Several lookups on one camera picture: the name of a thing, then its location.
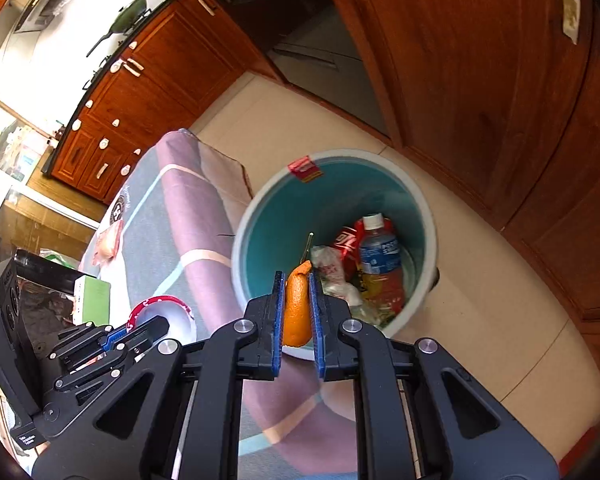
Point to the plastic bottle with blue label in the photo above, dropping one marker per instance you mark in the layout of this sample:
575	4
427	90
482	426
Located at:
380	260

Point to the green cardboard box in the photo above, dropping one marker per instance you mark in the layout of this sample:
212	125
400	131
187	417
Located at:
96	300

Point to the clear plastic bag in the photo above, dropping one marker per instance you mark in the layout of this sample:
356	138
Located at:
330	265

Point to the orange peel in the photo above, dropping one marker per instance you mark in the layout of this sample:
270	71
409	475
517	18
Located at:
297	310

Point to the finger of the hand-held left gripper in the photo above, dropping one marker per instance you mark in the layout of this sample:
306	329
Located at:
115	337
145	335

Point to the dark green frying pan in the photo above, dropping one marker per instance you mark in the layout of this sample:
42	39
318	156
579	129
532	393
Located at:
127	17

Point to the grey bin with teal inside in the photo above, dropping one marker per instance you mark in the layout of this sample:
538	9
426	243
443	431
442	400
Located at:
280	220

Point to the red drink can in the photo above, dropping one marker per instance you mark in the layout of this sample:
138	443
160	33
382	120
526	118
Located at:
347	245

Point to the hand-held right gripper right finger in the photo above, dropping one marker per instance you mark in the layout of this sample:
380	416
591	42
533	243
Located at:
316	325

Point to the wooden drawer cabinet run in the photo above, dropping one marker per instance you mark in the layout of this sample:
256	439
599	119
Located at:
180	60

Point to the bread in clear packet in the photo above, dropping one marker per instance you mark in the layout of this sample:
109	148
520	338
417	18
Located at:
107	242

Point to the black built-in oven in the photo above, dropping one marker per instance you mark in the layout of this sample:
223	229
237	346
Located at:
280	5

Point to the glass sliding door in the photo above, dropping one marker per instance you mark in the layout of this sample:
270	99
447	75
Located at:
10	140

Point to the wooden tall door cabinets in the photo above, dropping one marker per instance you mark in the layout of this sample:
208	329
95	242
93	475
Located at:
480	85

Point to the checked pink grey tablecloth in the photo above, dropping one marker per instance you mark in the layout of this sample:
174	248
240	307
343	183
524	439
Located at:
180	210

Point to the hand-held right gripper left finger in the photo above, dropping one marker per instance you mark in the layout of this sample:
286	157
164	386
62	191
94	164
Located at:
279	320

